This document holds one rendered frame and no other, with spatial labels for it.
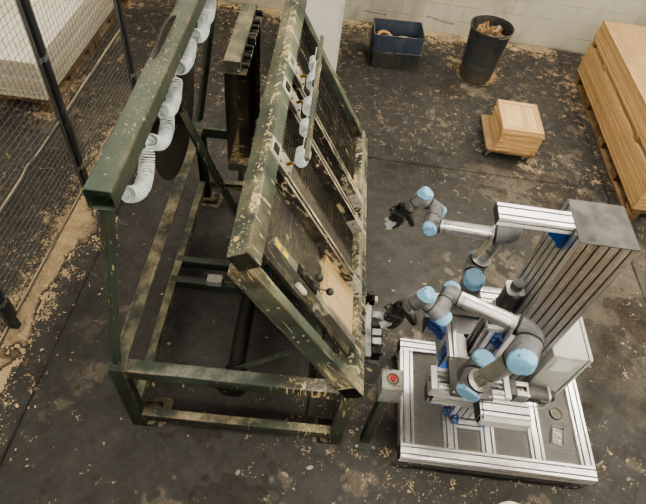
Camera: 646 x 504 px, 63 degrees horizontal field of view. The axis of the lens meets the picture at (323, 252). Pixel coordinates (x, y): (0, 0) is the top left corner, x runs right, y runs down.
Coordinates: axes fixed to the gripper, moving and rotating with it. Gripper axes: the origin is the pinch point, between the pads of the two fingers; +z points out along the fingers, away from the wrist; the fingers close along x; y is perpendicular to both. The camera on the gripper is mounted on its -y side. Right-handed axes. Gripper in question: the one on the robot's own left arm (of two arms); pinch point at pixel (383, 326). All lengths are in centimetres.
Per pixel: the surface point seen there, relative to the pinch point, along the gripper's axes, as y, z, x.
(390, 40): -53, 80, -451
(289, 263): 54, 2, -11
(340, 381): -6.1, 42.8, 12.0
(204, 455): 15, 162, 30
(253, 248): 81, -23, 12
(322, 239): 32, 15, -48
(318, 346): 23.8, 18.5, 13.3
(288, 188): 66, -6, -46
